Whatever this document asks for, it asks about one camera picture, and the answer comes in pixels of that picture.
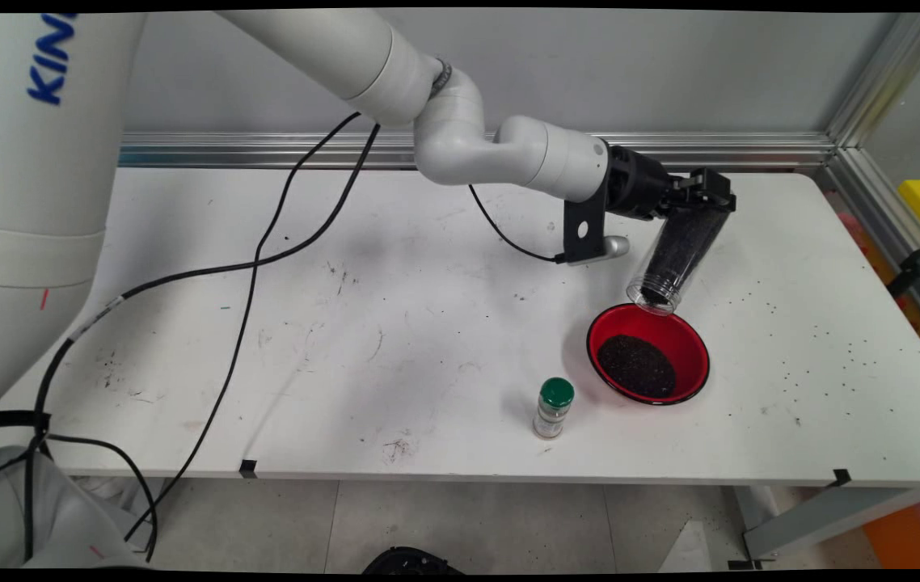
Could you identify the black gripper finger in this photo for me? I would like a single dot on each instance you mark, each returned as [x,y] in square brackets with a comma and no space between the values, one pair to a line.
[715,200]
[702,181]

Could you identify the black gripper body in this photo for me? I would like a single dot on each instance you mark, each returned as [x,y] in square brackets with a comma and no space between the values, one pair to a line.
[638,182]

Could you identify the black seeds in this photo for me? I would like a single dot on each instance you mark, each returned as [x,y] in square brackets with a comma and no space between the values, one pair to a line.
[682,246]
[636,365]

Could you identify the clear plastic jar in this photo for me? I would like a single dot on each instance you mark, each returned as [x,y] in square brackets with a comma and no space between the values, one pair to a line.
[670,267]

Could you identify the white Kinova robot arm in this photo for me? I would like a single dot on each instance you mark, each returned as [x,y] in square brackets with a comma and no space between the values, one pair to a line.
[40,242]

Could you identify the red bowl black rim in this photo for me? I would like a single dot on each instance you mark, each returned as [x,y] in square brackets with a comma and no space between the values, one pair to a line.
[690,339]

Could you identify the spice bottle green lid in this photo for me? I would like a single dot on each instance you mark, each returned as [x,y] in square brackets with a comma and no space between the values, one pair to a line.
[554,408]

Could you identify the black tape marker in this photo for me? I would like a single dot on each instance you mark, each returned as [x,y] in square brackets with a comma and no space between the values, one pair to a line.
[248,468]
[840,478]

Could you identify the white table leg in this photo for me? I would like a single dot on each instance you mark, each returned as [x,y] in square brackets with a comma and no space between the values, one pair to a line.
[832,513]

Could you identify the orange box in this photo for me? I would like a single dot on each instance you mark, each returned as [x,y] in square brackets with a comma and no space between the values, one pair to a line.
[913,529]

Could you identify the black floor object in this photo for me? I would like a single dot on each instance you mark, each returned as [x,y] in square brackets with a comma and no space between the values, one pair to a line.
[411,560]

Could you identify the wrist camera black bracket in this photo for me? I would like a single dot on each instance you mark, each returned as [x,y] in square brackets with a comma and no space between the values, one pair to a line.
[585,226]

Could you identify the long aluminium frame rail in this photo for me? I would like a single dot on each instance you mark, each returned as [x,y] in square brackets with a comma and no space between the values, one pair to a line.
[775,149]

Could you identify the short aluminium frame rail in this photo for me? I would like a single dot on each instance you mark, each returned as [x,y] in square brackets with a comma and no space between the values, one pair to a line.
[888,218]

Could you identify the aluminium frame post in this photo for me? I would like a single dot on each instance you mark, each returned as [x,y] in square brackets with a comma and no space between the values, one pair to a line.
[888,73]

